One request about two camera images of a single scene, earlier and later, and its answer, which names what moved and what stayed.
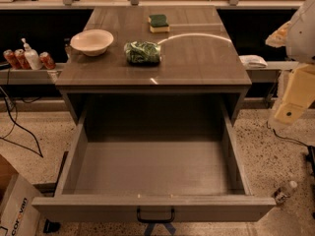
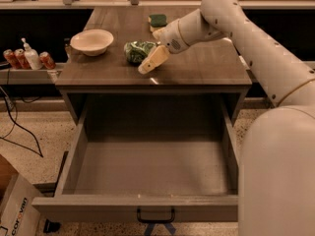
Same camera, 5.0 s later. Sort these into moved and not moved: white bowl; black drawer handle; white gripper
Moved: white gripper
Not moved: white bowl; black drawer handle
